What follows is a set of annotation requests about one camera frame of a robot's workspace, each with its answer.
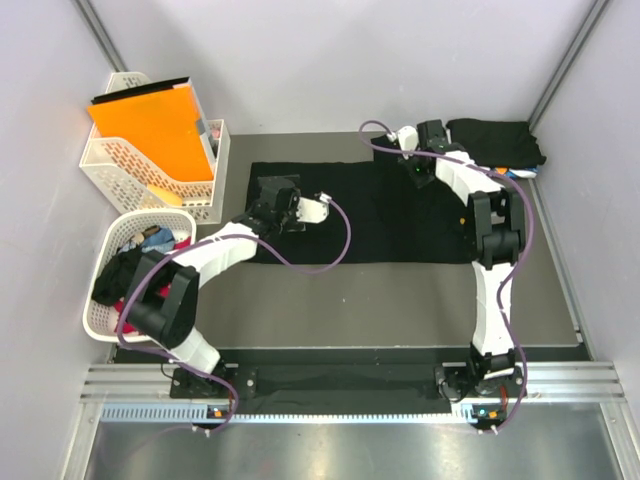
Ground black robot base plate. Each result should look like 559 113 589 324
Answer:
170 350 524 415

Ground black folder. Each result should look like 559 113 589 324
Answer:
91 77 190 105

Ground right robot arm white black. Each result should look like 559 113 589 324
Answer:
387 120 527 402

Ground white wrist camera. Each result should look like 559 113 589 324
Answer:
296 192 332 224
386 126 419 157

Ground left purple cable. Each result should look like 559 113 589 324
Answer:
114 199 353 434

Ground red garment in basket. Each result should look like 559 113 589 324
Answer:
113 237 191 337

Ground orange folder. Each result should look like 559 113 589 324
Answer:
87 79 215 182

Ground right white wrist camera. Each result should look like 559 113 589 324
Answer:
386 126 419 157

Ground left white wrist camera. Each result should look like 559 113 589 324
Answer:
296 192 332 224

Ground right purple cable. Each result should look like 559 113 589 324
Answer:
358 119 537 435

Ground aluminium frame rail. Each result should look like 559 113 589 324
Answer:
80 362 625 426

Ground purple cable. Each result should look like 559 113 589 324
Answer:
358 119 537 435
114 199 353 434

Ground black garment in basket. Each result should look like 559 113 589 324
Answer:
91 247 143 306

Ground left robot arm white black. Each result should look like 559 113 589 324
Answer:
121 175 329 397

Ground blue garment in basket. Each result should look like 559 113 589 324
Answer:
117 226 176 260

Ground white oval laundry basket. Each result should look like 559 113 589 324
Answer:
82 208 197 343

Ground white perforated file organizer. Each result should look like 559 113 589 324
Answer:
79 72 231 224

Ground folded black t shirt stack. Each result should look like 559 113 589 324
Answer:
446 118 547 171

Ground black t shirt flower print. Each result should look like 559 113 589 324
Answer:
243 132 471 265

